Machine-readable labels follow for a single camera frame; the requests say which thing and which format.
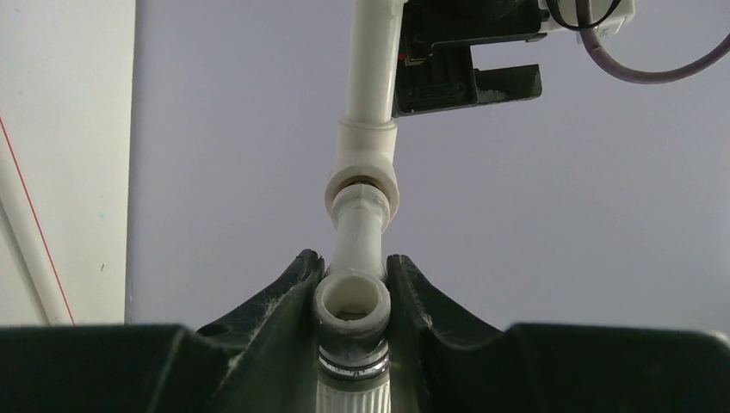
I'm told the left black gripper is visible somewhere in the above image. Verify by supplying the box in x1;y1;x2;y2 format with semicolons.
393;0;549;117

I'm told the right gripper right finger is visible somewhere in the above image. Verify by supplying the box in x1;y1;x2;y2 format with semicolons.
387;255;729;412

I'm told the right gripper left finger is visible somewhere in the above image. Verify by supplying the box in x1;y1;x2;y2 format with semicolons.
1;250;324;412

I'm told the white plastic water faucet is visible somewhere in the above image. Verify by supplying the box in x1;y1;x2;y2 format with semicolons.
312;183;391;412

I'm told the white PVC pipe frame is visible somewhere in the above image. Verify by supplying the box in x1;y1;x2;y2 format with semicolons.
325;0;405;227

